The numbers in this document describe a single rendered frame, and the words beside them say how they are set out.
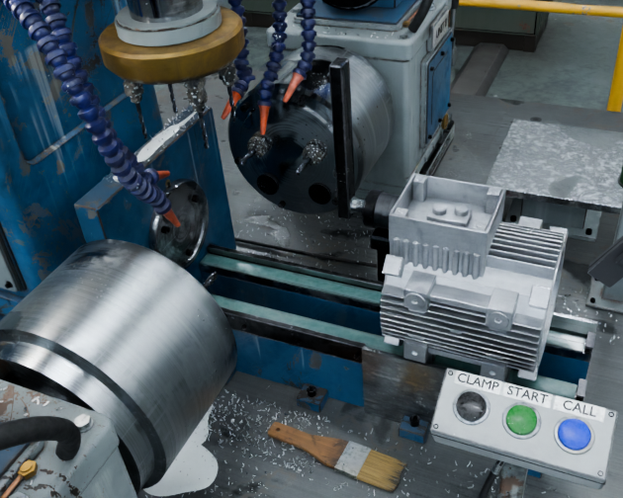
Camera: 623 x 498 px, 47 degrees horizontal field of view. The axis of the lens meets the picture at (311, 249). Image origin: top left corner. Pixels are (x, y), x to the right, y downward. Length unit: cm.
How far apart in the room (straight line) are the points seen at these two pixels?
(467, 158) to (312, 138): 57
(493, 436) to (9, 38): 75
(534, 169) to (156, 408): 89
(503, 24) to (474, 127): 246
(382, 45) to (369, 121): 17
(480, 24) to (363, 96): 306
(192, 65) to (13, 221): 34
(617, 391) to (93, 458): 78
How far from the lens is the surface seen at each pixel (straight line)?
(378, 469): 103
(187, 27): 89
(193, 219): 115
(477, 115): 185
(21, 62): 103
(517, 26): 421
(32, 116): 105
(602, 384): 118
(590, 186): 138
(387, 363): 100
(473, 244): 87
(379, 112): 125
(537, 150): 147
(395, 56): 132
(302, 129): 118
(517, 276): 89
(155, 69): 88
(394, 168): 143
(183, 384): 80
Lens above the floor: 165
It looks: 38 degrees down
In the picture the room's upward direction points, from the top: 5 degrees counter-clockwise
